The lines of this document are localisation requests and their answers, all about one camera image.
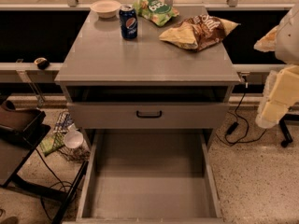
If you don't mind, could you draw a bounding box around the brown yellow chip bag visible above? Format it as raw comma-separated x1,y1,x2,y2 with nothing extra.
159,14,238,51

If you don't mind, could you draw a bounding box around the blue pepsi can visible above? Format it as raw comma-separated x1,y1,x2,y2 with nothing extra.
119,5,138,39

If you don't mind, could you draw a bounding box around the beige bowl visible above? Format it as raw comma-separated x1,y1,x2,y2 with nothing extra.
91,0,121,19

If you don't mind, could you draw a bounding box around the green chip bag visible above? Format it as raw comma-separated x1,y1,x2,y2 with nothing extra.
133,0,179,27

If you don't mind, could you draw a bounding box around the black side table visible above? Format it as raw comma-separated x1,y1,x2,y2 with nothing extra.
0,101,88,224

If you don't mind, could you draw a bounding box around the grey drawer cabinet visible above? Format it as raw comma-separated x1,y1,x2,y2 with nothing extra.
55,14,239,143

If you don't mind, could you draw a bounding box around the closed grey drawer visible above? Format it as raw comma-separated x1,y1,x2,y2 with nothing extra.
67,103,228,129

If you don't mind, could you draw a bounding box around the green packet on floor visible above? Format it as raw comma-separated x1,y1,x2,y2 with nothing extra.
39,133,64,157

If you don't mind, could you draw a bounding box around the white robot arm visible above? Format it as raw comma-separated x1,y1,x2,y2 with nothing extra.
254,4,299,129

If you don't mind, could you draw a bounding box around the open grey bottom drawer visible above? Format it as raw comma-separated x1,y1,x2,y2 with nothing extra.
64,130,224,224

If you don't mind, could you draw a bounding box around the black floor cable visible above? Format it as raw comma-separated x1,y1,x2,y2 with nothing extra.
35,147,82,222

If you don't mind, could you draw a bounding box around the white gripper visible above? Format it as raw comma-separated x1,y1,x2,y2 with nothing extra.
253,26,299,129

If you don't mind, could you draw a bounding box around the black stand leg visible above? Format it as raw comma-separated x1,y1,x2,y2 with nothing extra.
279,114,299,147

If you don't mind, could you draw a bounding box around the black drawer handle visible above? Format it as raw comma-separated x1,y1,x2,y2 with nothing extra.
135,110,163,119

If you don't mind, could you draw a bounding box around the white cup on floor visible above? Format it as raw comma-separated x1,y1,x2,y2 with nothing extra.
64,131,84,149

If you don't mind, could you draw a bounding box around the wire mesh basket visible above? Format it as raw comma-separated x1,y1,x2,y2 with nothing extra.
58,145,90,162

